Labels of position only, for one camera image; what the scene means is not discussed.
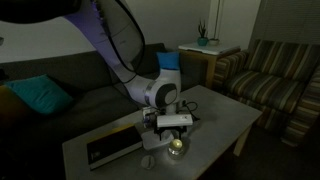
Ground teal plant pot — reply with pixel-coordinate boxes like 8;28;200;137
196;19;210;47

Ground window blinds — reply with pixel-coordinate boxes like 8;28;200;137
247;0;320;48

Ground black and yellow book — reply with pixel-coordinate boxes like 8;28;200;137
85;122;145;171

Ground striped armchair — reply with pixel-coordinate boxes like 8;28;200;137
212;38;320;148

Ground small round grey disc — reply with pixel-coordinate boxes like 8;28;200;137
140;154;156;171

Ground black camera cable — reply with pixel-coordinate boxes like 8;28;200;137
179;101;201;122

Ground dark grey fabric sofa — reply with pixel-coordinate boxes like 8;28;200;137
0;42;208;180

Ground white flat board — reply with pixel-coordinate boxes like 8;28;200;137
177;41;242;56

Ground blue square cushion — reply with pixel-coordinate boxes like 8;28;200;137
155;50;181;71

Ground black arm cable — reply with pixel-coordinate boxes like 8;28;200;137
93;0;147;76

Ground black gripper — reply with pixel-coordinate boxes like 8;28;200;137
153;125;187;142

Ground dark brown cushion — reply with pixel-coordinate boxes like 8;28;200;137
0;84;36;134

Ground wooden side table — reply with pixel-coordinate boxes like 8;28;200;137
177;46;242;90

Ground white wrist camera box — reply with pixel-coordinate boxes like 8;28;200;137
156;113;195;129

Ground teal square cushion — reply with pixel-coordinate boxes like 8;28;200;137
3;73;75;116

